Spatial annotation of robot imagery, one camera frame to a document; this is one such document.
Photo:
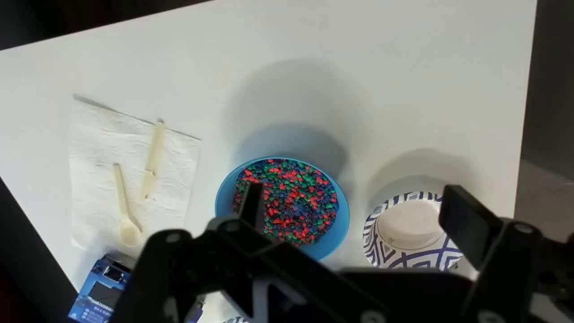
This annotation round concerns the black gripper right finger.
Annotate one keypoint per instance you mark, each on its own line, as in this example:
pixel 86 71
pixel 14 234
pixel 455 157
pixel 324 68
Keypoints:
pixel 471 225

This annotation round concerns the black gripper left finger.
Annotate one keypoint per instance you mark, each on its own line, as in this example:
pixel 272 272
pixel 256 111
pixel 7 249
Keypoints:
pixel 251 208

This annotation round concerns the blue plastic bowl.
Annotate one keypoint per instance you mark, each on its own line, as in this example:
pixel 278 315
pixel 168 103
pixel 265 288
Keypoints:
pixel 226 200

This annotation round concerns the colourful beads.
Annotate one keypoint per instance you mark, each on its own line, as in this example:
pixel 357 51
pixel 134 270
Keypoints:
pixel 296 199

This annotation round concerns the patterned black white plate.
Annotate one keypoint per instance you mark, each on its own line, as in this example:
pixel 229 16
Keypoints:
pixel 405 225

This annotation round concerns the white embossed paper napkin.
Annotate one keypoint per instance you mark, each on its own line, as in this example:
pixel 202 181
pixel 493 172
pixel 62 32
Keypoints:
pixel 95 145

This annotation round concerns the blue cardboard box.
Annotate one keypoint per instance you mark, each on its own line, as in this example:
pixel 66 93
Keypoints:
pixel 95 295

